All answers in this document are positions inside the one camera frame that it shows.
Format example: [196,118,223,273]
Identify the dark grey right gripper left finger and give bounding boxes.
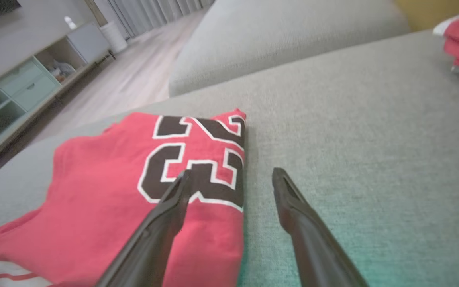
[95,169,193,287]

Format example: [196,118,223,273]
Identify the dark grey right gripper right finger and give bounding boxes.
[272,167,369,287]

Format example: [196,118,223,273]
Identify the red jersey with number 23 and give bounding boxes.
[0,108,247,287]

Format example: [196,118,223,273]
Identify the yellow and grey sofa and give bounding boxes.
[0,30,459,287]

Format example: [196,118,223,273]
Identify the toys inside cabinet shelf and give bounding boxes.
[50,60,77,82]

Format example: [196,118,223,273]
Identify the grey and mint TV cabinet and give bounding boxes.
[0,22,115,176]

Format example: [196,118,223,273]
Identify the grey sofa seat cushion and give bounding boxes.
[169,0,411,97]

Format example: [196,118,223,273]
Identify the grey pleated curtain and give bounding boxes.
[94,0,216,40]

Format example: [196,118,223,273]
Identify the wide yellow sofa backrest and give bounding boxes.
[395,0,459,32]

